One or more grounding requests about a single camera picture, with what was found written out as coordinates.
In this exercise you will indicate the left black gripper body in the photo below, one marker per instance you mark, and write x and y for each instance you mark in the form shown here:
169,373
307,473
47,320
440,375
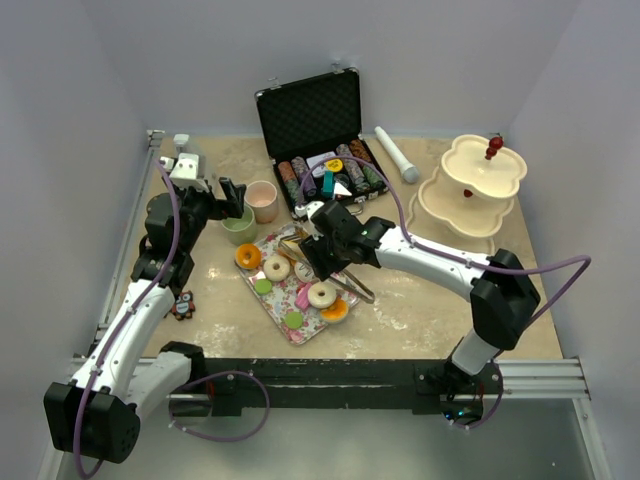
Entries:
201,206

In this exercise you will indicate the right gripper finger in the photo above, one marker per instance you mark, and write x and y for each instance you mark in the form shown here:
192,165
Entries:
323,264
315,248

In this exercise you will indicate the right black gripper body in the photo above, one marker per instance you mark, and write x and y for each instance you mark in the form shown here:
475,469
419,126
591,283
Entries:
337,241

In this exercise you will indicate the metal tongs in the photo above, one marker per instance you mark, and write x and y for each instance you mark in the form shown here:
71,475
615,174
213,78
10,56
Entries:
345,280

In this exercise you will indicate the orange yellow small donut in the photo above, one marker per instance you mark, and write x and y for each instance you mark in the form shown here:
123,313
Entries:
290,250

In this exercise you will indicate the green ceramic cup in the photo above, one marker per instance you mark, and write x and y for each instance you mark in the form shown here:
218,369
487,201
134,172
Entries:
241,230

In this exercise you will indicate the orange glazed donut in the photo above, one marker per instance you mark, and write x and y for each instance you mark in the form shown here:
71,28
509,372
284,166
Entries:
248,256

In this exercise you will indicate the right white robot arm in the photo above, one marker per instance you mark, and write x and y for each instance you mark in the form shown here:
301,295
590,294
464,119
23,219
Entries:
502,300

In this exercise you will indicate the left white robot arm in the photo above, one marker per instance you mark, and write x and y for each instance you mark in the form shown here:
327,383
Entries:
98,413

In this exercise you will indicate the pink ceramic cup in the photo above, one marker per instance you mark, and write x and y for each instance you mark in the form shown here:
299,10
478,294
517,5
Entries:
262,197

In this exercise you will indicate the chocolate drizzled white donut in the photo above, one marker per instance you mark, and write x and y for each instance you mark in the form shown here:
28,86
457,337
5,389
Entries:
304,273

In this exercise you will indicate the white glazed donut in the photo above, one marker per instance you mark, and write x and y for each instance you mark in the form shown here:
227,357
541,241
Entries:
276,268
321,295

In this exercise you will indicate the floral serving tray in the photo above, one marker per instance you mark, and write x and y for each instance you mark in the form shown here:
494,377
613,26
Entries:
280,300

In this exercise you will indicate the pink wafer sweet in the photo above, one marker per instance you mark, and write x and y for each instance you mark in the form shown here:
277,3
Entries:
302,299

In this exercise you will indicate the green macaron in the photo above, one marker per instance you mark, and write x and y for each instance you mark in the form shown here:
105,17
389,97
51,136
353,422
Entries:
263,286
294,320

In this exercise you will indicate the white clamp device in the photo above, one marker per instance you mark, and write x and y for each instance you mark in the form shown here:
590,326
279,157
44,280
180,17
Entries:
181,143

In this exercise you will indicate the owl figurine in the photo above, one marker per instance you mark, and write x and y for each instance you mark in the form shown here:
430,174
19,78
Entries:
183,307

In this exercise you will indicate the black poker chip case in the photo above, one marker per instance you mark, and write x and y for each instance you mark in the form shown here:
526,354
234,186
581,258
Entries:
307,121

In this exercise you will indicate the cream three-tier cake stand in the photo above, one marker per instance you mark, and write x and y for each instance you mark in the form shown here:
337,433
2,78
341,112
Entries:
471,190

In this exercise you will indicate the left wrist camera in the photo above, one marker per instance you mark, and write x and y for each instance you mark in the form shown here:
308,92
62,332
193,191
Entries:
186,171

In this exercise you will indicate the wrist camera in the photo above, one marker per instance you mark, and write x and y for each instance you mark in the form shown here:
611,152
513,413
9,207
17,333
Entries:
307,210
186,171

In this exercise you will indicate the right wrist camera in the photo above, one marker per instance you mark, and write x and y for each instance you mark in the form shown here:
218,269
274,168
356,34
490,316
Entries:
307,210

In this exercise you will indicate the black base frame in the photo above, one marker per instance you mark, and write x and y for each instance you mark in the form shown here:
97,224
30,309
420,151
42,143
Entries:
422,386

